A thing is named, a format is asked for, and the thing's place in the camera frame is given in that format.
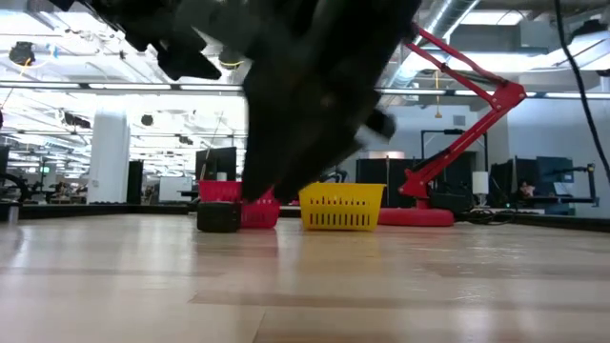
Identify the white pillar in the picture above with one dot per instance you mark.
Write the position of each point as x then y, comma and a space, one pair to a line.
108, 152

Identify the dark desk monitor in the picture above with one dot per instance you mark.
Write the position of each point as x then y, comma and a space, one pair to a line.
505, 178

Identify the white board panel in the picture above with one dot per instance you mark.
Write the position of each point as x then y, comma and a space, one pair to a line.
175, 189

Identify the black charger with prongs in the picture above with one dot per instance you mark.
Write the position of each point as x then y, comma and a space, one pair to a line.
219, 216

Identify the black computer monitor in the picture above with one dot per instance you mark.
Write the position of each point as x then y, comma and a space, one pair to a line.
217, 164

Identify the black tall cabinet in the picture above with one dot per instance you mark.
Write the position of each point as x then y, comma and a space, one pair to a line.
135, 183

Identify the blue panel screen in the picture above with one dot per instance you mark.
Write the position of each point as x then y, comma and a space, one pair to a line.
553, 171

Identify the black ceiling device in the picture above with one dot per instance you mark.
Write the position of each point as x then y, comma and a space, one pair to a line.
21, 52
231, 62

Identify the black partition panel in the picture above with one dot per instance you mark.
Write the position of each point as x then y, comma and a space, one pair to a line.
376, 181

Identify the white lamp shade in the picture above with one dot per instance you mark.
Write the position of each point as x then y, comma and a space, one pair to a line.
480, 183

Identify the black stand frame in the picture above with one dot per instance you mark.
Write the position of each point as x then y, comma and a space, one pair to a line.
453, 131

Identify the red plastic basket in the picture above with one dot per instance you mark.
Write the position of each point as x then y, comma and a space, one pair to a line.
259, 214

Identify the yellow plastic basket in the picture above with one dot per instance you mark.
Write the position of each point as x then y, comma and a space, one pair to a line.
343, 205

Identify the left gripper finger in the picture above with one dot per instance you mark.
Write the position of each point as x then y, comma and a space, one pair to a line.
186, 64

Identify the person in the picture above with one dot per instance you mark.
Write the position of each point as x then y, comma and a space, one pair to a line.
526, 189

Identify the red desk lamp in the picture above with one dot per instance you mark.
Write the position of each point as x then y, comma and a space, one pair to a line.
414, 216

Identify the black aluminium rig frame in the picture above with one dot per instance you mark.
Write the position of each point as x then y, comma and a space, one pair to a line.
95, 210

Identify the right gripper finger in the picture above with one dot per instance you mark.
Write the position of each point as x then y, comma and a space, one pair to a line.
310, 167
259, 152

